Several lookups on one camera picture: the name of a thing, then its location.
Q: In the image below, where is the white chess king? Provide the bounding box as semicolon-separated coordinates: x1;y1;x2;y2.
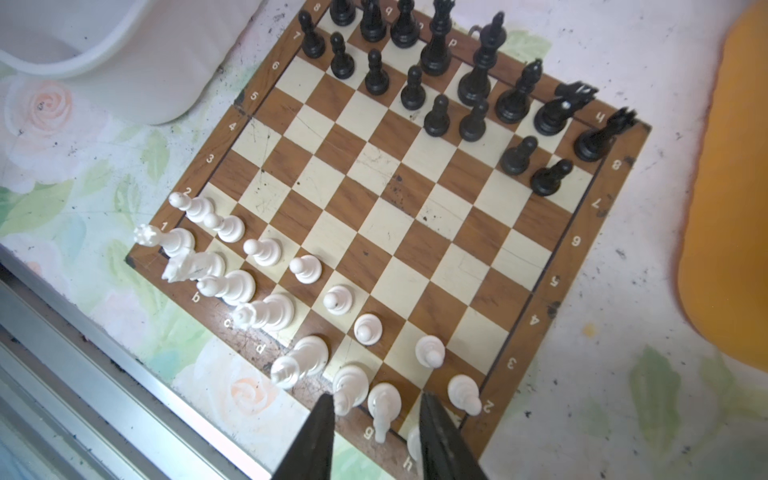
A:
270;335;329;390

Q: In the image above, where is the black chess queen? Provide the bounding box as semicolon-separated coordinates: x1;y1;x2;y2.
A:
420;0;455;76

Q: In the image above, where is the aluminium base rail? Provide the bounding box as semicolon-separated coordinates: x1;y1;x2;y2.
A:
1;249;270;479

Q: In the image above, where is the white chess rook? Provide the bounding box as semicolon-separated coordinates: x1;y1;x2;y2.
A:
133;224;196;257
407;426;422;463

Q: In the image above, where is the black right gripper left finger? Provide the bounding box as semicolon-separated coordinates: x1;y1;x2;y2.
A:
272;393;335;480

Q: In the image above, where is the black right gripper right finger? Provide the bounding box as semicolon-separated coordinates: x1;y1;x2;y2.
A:
419;391;487;480

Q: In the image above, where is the white plastic tray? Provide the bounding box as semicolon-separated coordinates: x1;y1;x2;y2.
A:
1;1;260;125

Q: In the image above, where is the black chess king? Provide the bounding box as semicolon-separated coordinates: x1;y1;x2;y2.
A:
458;11;507;106

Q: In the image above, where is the white chess queen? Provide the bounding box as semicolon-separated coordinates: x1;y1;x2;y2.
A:
231;293;295;332

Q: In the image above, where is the black chess knight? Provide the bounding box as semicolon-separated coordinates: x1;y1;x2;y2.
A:
360;0;387;43
533;81;599;136

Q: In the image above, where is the black chess rook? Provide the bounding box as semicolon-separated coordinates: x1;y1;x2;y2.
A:
573;107;637;162

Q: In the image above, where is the yellow plastic tray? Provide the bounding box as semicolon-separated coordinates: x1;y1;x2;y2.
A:
676;1;767;371

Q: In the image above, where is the white chess knight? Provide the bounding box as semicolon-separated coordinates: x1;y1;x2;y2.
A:
367;382;402;444
161;250;226;283

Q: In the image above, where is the white chess bishop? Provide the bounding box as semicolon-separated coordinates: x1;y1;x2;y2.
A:
197;270;256;306
332;365;369;417

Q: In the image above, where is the black chess bishop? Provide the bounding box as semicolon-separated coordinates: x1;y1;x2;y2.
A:
390;0;419;49
495;58;543;124

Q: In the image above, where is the wooden chess board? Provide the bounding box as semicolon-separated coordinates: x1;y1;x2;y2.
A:
126;1;650;478

